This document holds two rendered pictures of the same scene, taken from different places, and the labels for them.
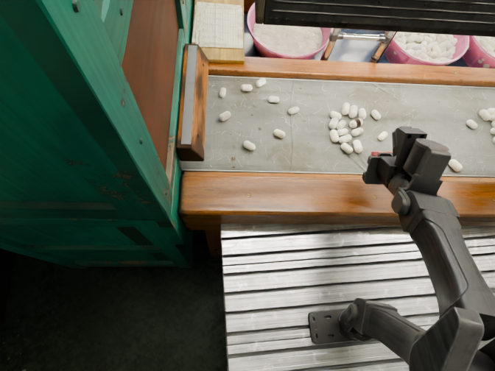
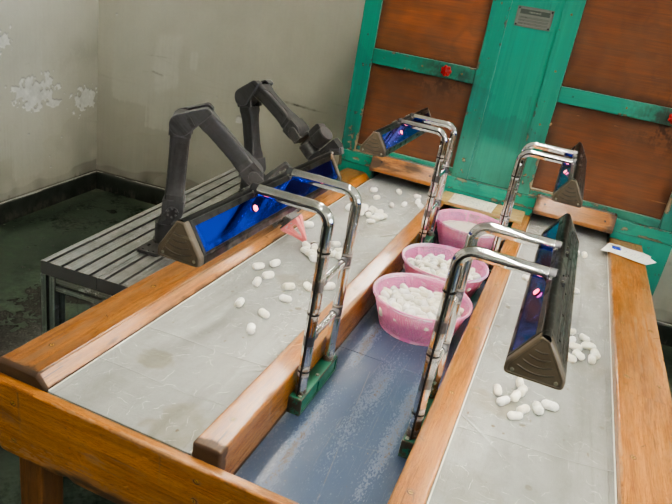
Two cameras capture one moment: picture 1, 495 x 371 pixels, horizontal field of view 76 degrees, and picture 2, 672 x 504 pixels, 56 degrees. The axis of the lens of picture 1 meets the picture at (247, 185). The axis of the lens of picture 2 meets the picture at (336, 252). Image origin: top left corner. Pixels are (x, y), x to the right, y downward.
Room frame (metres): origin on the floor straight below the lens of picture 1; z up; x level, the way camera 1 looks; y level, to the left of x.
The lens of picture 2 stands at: (1.50, -2.17, 1.48)
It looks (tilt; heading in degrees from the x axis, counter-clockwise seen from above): 23 degrees down; 119
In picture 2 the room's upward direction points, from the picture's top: 10 degrees clockwise
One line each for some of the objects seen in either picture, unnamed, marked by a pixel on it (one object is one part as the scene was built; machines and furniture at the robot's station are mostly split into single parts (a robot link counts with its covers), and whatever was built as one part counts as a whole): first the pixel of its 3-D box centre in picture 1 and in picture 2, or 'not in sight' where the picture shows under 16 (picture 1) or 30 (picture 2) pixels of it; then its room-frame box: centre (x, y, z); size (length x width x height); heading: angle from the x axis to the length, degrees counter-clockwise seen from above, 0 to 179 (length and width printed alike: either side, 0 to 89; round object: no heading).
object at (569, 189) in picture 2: not in sight; (574, 169); (1.15, -0.14, 1.08); 0.62 x 0.08 x 0.07; 101
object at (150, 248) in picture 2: not in sight; (165, 231); (0.18, -0.89, 0.71); 0.20 x 0.07 x 0.08; 105
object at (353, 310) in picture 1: (367, 321); not in sight; (0.03, -0.31, 0.77); 0.09 x 0.06 x 0.06; 89
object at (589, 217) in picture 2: not in sight; (574, 213); (1.12, 0.30, 0.83); 0.30 x 0.06 x 0.07; 11
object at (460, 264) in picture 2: not in sight; (483, 350); (1.26, -1.11, 0.90); 0.20 x 0.19 x 0.45; 101
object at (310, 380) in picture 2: not in sight; (292, 287); (0.86, -1.19, 0.90); 0.20 x 0.19 x 0.45; 101
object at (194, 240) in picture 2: not in sight; (269, 195); (0.78, -1.20, 1.08); 0.62 x 0.08 x 0.07; 101
